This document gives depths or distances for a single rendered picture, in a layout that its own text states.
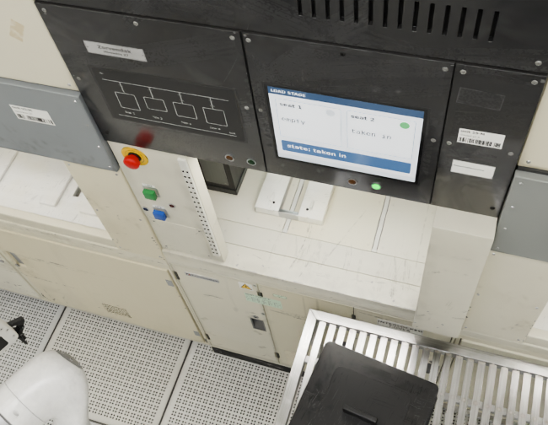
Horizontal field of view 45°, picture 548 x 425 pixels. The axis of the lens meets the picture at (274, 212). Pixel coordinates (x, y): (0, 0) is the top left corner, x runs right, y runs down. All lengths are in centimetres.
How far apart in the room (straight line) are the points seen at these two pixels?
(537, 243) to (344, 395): 56
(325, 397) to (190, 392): 120
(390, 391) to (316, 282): 42
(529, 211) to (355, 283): 68
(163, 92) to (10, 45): 33
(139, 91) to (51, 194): 95
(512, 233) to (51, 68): 99
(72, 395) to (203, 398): 152
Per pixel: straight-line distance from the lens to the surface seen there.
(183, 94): 131
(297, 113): 123
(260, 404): 267
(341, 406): 160
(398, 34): 104
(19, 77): 154
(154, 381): 279
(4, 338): 176
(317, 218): 194
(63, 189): 225
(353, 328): 193
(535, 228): 138
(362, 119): 120
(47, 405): 122
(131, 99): 140
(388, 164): 129
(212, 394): 272
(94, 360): 290
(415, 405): 161
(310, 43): 110
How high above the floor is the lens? 255
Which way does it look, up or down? 57 degrees down
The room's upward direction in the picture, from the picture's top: 11 degrees counter-clockwise
